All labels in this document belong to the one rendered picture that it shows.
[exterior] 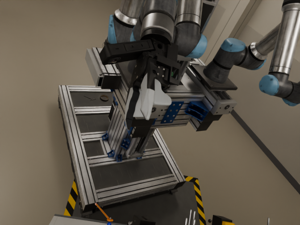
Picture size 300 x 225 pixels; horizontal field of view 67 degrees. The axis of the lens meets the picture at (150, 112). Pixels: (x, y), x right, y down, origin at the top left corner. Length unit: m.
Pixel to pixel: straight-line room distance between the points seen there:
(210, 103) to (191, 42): 0.73
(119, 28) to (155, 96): 0.58
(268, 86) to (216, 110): 0.41
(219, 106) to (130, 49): 0.91
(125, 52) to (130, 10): 0.49
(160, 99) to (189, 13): 0.36
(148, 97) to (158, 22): 0.19
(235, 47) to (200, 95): 0.32
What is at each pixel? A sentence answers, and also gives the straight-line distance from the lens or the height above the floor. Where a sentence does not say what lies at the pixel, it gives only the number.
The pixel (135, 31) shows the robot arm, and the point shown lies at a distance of 0.66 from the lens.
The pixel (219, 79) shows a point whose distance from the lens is 1.37.
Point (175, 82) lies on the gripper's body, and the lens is 0.47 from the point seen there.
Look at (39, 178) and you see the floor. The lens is 2.00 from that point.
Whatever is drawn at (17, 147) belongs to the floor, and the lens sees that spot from 2.18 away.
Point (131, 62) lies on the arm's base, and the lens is 1.08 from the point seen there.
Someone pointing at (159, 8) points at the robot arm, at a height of 1.58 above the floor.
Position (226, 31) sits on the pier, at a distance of 3.57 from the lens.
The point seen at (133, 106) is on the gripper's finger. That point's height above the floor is 1.42.
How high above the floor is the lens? 1.72
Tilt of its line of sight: 38 degrees down
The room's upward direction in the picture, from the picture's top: 25 degrees clockwise
